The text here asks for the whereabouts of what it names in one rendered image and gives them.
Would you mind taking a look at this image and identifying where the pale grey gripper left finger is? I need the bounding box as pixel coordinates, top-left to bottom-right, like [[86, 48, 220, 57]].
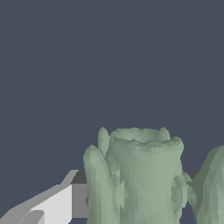
[[0, 169, 89, 224]]

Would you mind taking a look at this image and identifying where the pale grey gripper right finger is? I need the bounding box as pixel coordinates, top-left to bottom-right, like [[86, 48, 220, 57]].
[[186, 171, 200, 180]]

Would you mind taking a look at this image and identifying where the pale green sculpted object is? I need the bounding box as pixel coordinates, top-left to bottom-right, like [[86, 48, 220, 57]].
[[82, 126, 224, 224]]

